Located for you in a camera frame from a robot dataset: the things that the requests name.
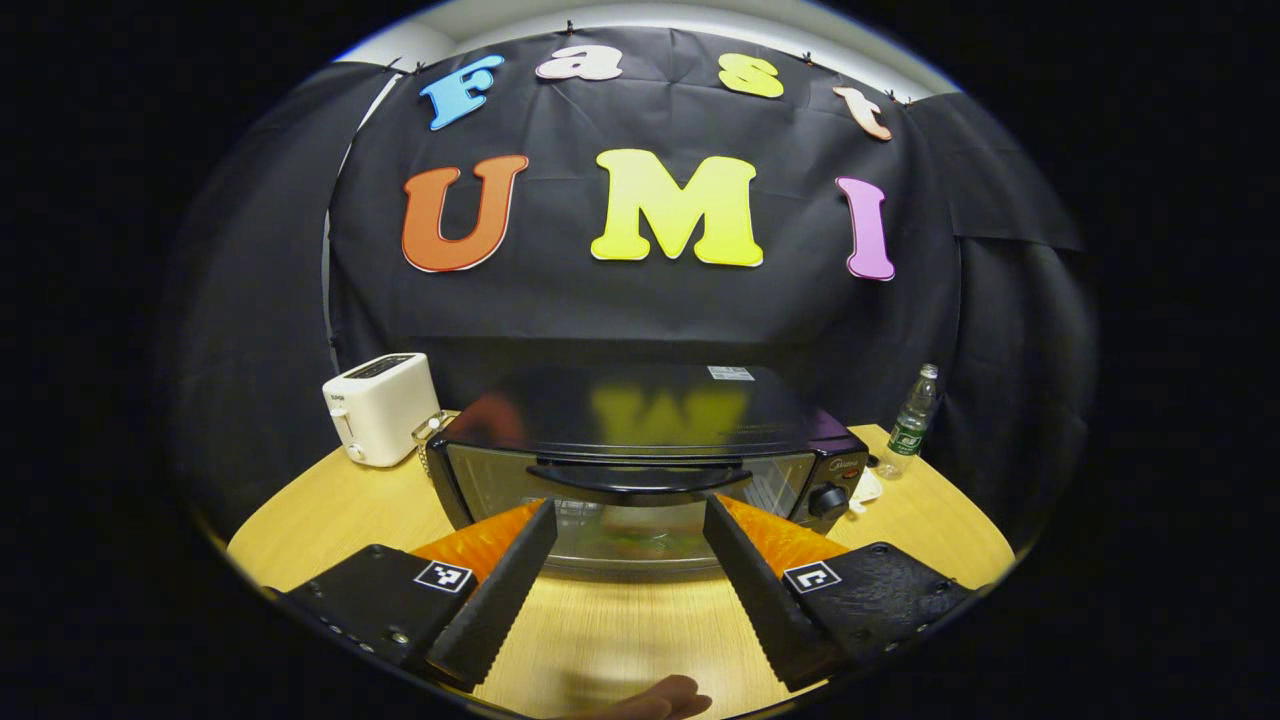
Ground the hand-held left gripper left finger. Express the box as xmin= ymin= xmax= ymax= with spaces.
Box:
xmin=275 ymin=497 xmax=559 ymax=693

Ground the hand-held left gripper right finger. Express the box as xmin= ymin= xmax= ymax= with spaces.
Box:
xmin=703 ymin=492 xmax=976 ymax=693

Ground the black electric oven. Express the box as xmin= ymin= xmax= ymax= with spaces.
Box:
xmin=425 ymin=362 xmax=871 ymax=581

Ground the white toaster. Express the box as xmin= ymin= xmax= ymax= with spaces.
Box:
xmin=322 ymin=352 xmax=442 ymax=468

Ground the clear plastic water bottle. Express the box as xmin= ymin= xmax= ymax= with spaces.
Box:
xmin=878 ymin=363 xmax=941 ymax=479

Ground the black backdrop cloth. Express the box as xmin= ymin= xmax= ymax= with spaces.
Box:
xmin=165 ymin=25 xmax=1101 ymax=541

